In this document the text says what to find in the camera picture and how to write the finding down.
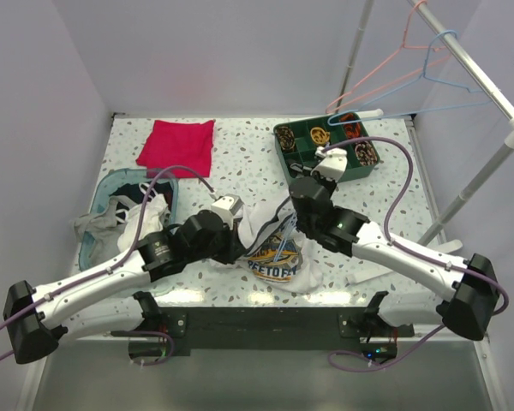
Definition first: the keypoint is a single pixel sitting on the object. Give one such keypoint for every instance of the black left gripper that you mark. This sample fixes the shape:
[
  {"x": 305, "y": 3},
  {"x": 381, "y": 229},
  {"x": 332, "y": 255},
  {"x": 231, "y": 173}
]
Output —
[{"x": 234, "y": 250}]

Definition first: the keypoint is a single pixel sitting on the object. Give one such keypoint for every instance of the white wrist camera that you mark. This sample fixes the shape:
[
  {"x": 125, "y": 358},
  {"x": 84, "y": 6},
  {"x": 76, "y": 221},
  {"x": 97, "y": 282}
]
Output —
[
  {"x": 229, "y": 208},
  {"x": 327, "y": 153}
]

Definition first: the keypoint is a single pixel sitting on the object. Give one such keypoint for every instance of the red folded cloth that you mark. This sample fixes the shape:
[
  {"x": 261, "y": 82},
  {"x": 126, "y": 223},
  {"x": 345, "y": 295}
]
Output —
[{"x": 176, "y": 143}]

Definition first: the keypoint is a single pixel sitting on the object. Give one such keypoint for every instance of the blue wire hanger on rail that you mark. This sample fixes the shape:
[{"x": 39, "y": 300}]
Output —
[{"x": 432, "y": 77}]

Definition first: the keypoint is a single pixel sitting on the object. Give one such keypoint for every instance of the green compartment tray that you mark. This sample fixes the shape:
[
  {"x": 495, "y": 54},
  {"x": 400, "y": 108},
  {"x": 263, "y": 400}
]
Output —
[{"x": 296, "y": 144}]

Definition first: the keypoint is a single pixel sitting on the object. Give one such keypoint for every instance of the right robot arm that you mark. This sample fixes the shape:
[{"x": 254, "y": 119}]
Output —
[{"x": 464, "y": 290}]

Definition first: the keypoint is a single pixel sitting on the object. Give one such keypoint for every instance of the grey cloth over basket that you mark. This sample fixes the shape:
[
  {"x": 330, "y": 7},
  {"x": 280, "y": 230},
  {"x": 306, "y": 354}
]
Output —
[{"x": 98, "y": 232}]

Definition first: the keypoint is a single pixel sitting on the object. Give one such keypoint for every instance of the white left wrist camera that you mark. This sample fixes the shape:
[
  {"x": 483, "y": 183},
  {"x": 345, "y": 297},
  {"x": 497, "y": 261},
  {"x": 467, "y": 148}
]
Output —
[{"x": 229, "y": 208}]

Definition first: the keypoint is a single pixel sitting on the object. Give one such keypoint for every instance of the pink wire hanger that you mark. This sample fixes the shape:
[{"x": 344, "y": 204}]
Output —
[{"x": 338, "y": 103}]

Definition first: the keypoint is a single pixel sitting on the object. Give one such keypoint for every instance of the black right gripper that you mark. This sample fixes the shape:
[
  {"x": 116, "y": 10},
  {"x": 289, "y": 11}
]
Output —
[{"x": 330, "y": 183}]

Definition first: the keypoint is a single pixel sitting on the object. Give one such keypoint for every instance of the white cloth in basket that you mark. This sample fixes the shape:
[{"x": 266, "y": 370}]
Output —
[{"x": 156, "y": 216}]

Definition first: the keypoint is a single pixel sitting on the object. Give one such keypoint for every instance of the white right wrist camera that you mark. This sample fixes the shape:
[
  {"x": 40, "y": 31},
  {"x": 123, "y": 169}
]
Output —
[{"x": 327, "y": 153}]

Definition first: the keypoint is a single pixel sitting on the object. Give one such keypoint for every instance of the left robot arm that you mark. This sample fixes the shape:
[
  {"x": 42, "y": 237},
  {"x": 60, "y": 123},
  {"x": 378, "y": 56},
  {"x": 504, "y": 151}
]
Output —
[{"x": 111, "y": 296}]

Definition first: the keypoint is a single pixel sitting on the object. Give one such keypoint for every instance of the blue laundry basket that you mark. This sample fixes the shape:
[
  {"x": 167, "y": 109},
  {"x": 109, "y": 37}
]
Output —
[{"x": 133, "y": 184}]

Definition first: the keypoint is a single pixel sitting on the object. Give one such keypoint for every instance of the metal clothes rack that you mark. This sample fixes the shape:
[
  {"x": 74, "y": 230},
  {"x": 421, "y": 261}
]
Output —
[{"x": 485, "y": 184}]

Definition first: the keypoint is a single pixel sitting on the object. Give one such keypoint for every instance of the blue wire hanger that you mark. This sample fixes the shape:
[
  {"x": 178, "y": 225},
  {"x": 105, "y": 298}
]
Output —
[
  {"x": 432, "y": 77},
  {"x": 286, "y": 248}
]

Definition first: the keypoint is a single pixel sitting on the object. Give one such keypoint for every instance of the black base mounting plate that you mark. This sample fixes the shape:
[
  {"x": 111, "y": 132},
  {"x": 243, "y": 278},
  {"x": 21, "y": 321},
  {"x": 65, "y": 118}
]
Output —
[{"x": 268, "y": 328}]

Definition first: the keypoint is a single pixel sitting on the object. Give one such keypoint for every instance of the white graphic tank top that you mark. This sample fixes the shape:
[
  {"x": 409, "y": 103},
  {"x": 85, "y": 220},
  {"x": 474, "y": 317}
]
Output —
[{"x": 275, "y": 251}]

